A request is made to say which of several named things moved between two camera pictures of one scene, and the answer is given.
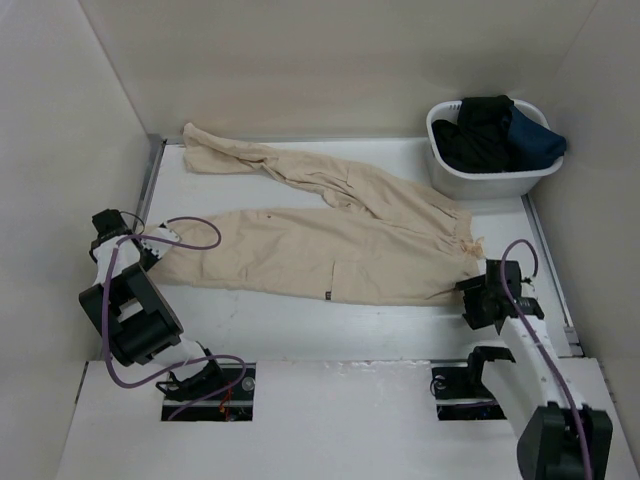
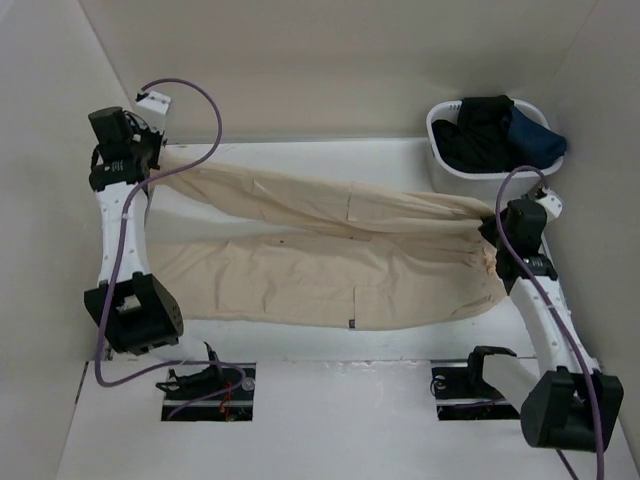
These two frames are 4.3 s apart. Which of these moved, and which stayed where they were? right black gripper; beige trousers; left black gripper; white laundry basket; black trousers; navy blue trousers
Moved: beige trousers; right black gripper; left black gripper
Stayed: white laundry basket; black trousers; navy blue trousers
